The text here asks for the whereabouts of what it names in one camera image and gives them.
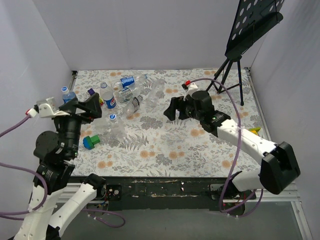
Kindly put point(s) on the tall clear plastic bottle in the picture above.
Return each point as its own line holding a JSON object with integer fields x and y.
{"x": 157, "y": 88}

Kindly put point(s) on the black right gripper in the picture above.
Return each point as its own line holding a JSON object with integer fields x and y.
{"x": 182, "y": 110}

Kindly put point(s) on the blue green toy block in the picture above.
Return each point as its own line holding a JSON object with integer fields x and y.
{"x": 89, "y": 142}

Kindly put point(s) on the black music stand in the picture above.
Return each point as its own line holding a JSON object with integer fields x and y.
{"x": 253, "y": 19}

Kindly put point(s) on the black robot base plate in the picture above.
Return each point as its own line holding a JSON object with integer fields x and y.
{"x": 121, "y": 193}

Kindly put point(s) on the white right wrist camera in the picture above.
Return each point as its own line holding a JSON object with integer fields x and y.
{"x": 190, "y": 87}

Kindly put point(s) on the Pocari Sweat plastic bottle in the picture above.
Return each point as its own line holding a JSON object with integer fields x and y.
{"x": 67, "y": 96}

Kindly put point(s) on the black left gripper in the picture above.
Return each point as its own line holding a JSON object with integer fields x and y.
{"x": 75, "y": 114}

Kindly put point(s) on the Pepsi plastic bottle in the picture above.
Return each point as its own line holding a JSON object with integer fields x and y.
{"x": 129, "y": 81}
{"x": 106, "y": 93}

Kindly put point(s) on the yellow green toy blocks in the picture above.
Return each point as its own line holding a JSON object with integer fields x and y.
{"x": 255, "y": 130}

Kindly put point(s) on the small labelled clear bottle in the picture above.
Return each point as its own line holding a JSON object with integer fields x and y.
{"x": 128, "y": 92}

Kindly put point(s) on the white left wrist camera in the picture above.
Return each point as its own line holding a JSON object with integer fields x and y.
{"x": 46, "y": 108}

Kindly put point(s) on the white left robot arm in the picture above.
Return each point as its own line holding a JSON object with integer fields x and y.
{"x": 55, "y": 149}

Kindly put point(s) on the colourful toy block car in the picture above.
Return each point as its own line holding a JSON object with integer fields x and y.
{"x": 91, "y": 92}

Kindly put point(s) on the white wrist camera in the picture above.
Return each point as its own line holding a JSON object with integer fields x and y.
{"x": 190, "y": 87}
{"x": 46, "y": 108}

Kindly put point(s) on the Pocari Sweat cap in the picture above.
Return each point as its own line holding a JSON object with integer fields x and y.
{"x": 65, "y": 90}
{"x": 113, "y": 117}

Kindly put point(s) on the clear bottle black label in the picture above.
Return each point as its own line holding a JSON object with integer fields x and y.
{"x": 132, "y": 106}

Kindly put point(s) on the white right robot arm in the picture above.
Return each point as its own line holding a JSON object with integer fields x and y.
{"x": 278, "y": 163}

